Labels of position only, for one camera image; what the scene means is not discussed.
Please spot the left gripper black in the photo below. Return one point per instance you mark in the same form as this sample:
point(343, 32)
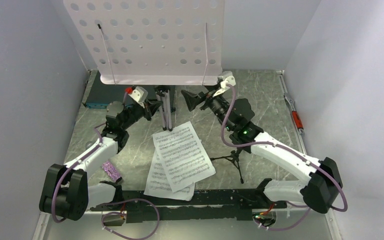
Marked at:
point(150, 108)

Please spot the black microphone tripod with shockmount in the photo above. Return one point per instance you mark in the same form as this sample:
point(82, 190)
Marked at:
point(233, 158)

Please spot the purple glitter tube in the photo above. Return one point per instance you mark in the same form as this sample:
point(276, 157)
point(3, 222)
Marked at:
point(111, 171)

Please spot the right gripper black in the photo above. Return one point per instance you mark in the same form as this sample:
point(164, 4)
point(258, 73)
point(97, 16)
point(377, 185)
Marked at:
point(192, 100)

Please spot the dark network switch box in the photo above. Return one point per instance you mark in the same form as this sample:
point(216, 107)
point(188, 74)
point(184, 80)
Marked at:
point(99, 95)

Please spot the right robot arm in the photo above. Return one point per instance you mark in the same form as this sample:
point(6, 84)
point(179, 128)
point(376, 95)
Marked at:
point(318, 183)

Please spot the lilac perforated music stand desk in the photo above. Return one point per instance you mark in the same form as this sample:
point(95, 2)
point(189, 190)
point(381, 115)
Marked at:
point(152, 42)

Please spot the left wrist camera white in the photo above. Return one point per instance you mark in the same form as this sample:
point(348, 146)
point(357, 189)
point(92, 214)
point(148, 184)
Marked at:
point(138, 94)

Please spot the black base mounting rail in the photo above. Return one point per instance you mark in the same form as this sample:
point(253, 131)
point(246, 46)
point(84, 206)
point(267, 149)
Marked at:
point(239, 204)

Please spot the top sheet music page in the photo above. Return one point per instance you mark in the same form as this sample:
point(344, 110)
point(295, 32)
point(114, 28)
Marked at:
point(183, 156)

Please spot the red handled wrench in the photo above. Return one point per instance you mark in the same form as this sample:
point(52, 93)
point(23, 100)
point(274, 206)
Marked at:
point(295, 116)

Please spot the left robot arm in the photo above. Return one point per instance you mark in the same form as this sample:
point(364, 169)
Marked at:
point(66, 193)

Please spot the sheet music page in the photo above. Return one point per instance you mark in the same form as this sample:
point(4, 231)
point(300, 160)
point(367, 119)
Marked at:
point(157, 184)
point(183, 156)

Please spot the bottom sheet music page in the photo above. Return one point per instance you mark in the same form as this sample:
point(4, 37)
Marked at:
point(157, 184)

